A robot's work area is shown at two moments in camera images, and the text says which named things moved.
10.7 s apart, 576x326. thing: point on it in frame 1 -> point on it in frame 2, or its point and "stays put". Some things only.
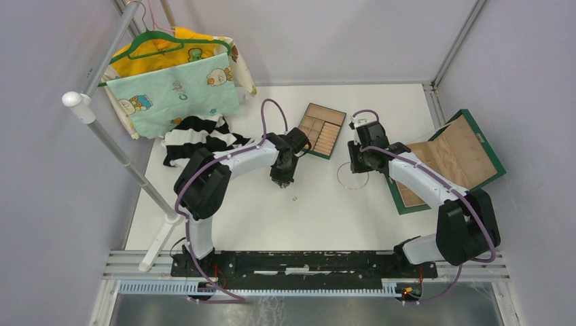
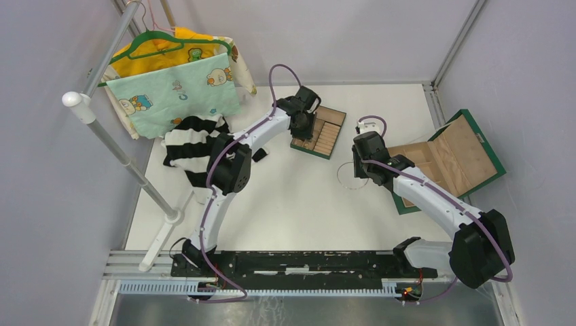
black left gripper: [287, 178] -> [308, 134]
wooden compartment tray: [322, 126] stays put
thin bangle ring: [346, 187] stays put
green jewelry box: [460, 153] stays put
